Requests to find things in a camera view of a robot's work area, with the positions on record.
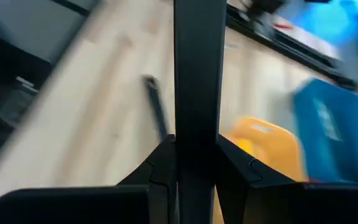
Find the black slotted spatula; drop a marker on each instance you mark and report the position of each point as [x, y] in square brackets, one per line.
[157, 105]

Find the teal plastic bin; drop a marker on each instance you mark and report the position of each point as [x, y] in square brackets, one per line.
[346, 140]

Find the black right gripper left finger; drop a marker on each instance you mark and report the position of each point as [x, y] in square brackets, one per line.
[104, 205]

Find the black solid spoon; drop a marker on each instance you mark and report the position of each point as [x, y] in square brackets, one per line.
[199, 77]

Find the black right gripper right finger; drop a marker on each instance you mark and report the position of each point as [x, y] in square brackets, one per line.
[291, 205]

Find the yellow plastic bin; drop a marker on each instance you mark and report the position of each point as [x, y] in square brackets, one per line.
[269, 149]

